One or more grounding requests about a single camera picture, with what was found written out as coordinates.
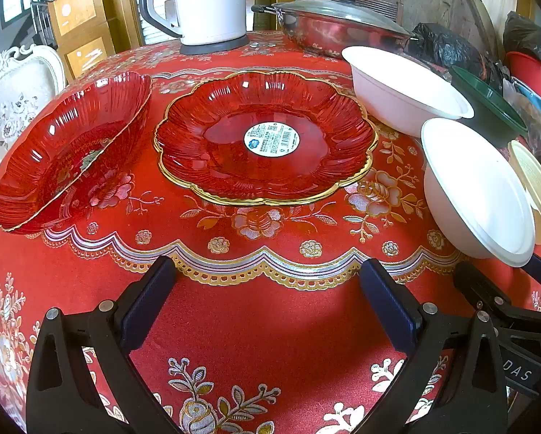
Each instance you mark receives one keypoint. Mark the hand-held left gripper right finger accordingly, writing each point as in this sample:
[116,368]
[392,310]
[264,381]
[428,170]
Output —
[388,307]

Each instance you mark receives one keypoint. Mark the black plastic bag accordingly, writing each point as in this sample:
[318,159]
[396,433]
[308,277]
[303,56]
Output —
[446,49]
[523,36]

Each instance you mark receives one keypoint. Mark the red ribbed glass plate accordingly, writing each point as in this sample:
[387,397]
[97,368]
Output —
[48,144]

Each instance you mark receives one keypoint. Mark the glass pot lid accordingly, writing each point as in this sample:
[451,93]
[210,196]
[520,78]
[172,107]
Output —
[342,11]

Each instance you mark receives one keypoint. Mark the red scalloped plate with label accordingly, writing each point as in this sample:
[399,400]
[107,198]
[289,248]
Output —
[207,144]

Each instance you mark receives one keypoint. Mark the dark green bowl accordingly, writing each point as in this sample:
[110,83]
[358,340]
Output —
[487,113]

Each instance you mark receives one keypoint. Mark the clear plastic bag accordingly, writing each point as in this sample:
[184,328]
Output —
[535,131]

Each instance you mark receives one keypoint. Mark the red plastic basin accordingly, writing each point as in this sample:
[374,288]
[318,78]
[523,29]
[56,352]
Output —
[532,74]

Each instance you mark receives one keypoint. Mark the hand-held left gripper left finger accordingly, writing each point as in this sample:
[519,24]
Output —
[146,307]

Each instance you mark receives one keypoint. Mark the white electric kettle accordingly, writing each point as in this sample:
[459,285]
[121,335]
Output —
[207,0]

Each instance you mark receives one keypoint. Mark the red floral tablecloth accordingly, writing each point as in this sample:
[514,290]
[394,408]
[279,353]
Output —
[261,325]

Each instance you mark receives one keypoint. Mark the yellow wooden cabinet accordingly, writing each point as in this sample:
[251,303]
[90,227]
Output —
[85,18]

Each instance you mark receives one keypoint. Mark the white bowl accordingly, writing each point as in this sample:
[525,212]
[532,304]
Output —
[388,90]
[469,190]

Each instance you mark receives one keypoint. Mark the stainless steel pot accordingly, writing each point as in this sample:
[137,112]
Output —
[333,38]

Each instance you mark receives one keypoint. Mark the white ornate chair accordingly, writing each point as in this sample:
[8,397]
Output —
[21,99]

